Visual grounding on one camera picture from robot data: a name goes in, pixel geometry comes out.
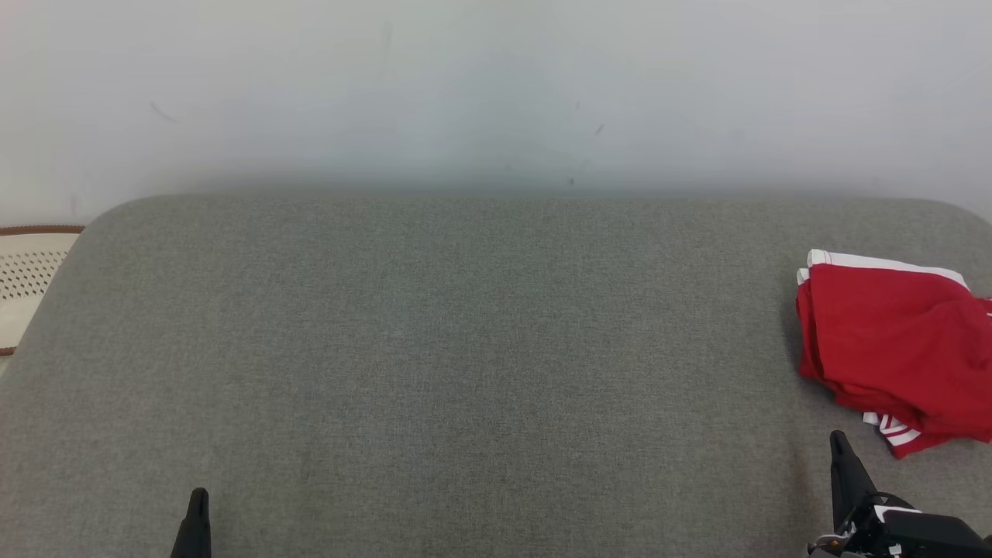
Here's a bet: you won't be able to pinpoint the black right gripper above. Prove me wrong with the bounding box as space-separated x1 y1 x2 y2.
806 430 992 558

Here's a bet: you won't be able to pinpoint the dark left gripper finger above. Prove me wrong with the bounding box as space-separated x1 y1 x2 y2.
170 487 212 558

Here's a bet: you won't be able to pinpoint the red Bulls 23 shorts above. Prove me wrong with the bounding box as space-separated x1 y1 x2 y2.
796 250 992 443

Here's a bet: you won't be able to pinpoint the cream laundry basket brown rim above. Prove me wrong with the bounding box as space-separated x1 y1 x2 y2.
0 225 84 357

